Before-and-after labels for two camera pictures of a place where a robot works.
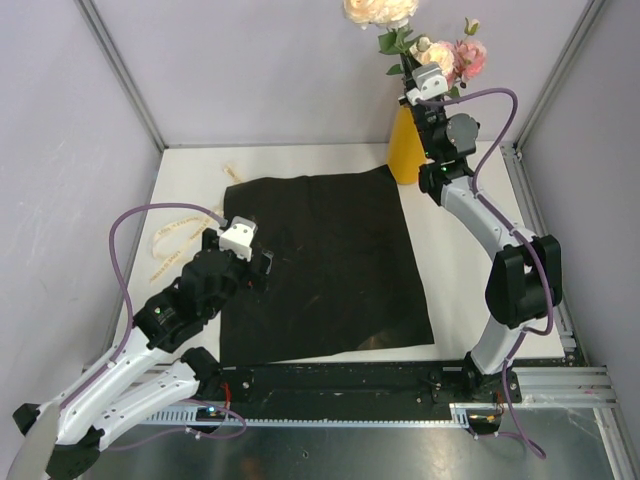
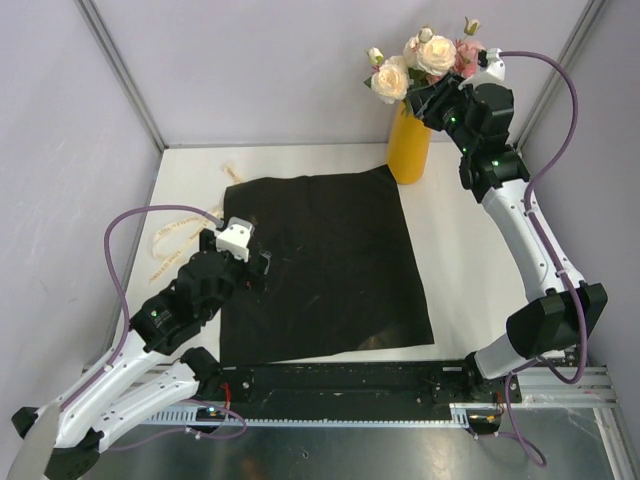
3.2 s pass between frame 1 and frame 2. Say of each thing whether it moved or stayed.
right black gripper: moved
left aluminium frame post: stayed
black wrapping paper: stayed
